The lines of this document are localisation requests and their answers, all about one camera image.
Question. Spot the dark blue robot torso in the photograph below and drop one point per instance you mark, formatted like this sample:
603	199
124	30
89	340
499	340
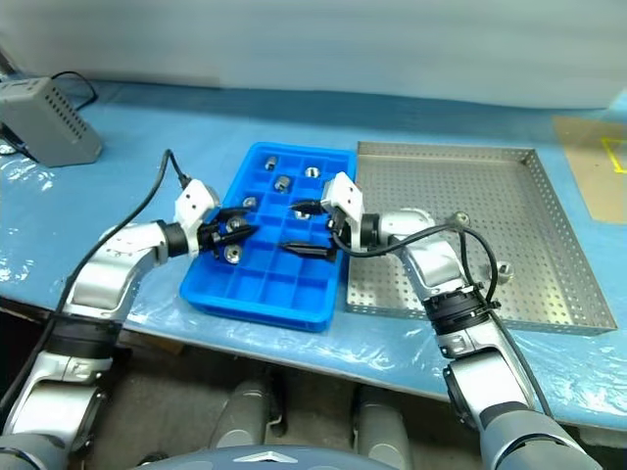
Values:
259	459

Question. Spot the brown cardboard sheet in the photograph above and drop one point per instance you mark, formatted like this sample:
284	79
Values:
583	176

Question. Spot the yellow tape marking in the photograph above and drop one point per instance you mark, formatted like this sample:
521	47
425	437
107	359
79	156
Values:
612	149

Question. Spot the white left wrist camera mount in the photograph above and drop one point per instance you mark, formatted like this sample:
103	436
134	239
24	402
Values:
193	203

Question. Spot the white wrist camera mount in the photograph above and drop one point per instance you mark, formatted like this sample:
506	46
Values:
344	193
193	203

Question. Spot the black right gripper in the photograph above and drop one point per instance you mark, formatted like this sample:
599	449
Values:
339	226

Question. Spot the grey vented power box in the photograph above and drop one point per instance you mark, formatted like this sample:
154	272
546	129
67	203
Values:
49	122

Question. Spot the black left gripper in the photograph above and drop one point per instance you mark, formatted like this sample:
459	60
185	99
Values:
208	237

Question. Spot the perforated steel tray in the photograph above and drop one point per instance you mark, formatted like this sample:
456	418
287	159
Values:
441	186

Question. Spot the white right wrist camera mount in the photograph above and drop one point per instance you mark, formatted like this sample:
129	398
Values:
344	193

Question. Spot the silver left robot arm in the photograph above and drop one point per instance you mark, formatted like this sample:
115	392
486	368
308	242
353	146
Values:
105	274

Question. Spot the grey rounded robot leg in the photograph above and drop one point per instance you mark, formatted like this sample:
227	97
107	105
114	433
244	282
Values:
382	431
245	413

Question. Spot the metal roller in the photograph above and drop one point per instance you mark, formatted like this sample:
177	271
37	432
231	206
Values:
282	183
504	270
234	224
231	253
459	218
250	202
271	162
312	172

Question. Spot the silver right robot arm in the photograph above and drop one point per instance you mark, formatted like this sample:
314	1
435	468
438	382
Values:
431	254

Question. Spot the blue compartment plastic tray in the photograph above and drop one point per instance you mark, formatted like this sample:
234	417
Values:
289	289

